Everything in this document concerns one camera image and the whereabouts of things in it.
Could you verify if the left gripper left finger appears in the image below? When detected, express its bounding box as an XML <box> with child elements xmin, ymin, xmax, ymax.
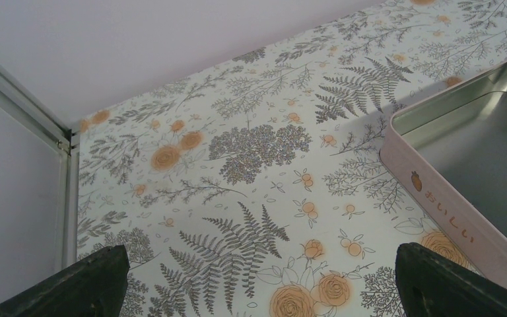
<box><xmin>0</xmin><ymin>244</ymin><xmax>129</xmax><ymax>316</ymax></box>

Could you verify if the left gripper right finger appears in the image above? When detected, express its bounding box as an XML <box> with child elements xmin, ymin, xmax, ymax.
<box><xmin>395</xmin><ymin>242</ymin><xmax>507</xmax><ymax>316</ymax></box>

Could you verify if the silver metal tin tray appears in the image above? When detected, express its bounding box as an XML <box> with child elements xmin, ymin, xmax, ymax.
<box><xmin>379</xmin><ymin>60</ymin><xmax>507</xmax><ymax>289</ymax></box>

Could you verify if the floral patterned table mat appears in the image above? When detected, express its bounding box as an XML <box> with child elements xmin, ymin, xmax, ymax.
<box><xmin>77</xmin><ymin>1</ymin><xmax>507</xmax><ymax>316</ymax></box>

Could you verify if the aluminium corner post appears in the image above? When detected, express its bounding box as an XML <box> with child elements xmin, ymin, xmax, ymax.
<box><xmin>0</xmin><ymin>65</ymin><xmax>80</xmax><ymax>271</ymax></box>

